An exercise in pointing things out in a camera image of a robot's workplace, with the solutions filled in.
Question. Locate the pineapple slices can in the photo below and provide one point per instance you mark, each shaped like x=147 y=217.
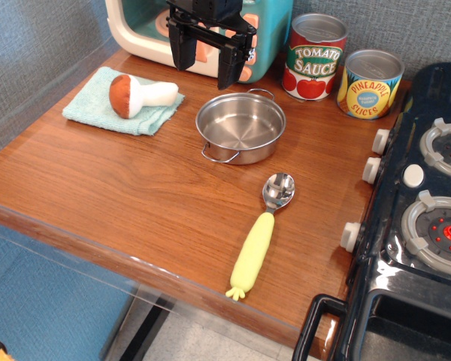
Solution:
x=370 y=81

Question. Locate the plush mushroom toy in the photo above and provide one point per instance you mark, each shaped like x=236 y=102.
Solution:
x=127 y=96

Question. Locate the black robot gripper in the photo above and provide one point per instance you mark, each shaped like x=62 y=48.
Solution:
x=217 y=23

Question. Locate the stainless steel pot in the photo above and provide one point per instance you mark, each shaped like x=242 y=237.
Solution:
x=240 y=128

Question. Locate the tomato sauce can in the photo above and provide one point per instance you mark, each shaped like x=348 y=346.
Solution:
x=316 y=47

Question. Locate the teal toy microwave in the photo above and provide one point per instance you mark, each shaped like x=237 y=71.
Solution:
x=140 y=28

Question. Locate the light teal towel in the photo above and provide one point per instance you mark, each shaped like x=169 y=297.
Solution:
x=91 y=106

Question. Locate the spoon with yellow handle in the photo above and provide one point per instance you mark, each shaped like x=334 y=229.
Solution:
x=277 y=192

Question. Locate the black toy stove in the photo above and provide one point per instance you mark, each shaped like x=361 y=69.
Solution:
x=398 y=305

